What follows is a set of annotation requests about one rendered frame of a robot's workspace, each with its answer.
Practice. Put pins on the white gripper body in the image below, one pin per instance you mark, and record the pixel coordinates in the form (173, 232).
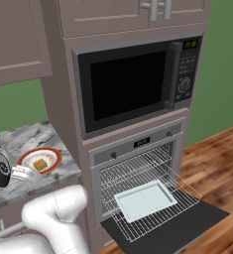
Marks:
(21, 172)

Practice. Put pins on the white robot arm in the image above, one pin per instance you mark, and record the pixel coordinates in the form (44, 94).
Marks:
(52, 211)

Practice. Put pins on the brown square cake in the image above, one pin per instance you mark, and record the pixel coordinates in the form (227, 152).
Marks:
(40, 164)

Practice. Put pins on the red rimmed white plate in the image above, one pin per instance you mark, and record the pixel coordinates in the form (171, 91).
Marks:
(54, 158)

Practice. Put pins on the black oven knob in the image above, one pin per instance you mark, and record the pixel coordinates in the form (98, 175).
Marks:
(169, 133)
(113, 154)

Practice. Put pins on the steel built-in oven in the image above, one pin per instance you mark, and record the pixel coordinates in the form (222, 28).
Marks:
(121, 149)

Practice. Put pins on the large taupe cupboard door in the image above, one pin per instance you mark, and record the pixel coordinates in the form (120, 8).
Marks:
(15, 36)

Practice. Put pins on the black microwave door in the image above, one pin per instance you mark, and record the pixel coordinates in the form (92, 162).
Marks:
(128, 86)

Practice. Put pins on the wide taupe cupboard door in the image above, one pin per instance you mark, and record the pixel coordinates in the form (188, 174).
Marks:
(101, 16)

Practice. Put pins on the black oven door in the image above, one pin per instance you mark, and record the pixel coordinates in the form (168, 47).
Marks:
(194, 225)

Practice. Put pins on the black microwave oven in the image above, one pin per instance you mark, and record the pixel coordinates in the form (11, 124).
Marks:
(187, 99)

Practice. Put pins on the narrow taupe cupboard door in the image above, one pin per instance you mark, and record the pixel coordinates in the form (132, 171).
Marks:
(190, 11)

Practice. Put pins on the taupe base cabinet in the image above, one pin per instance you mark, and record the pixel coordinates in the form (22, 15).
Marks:
(9, 211)

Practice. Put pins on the taupe tall cabinet housing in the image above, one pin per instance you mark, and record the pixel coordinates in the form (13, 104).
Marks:
(63, 109)

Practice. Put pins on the pale rectangular baking tray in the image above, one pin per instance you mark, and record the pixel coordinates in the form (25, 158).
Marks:
(144, 200)

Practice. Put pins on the black microwave dial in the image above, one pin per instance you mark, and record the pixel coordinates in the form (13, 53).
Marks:
(184, 85)

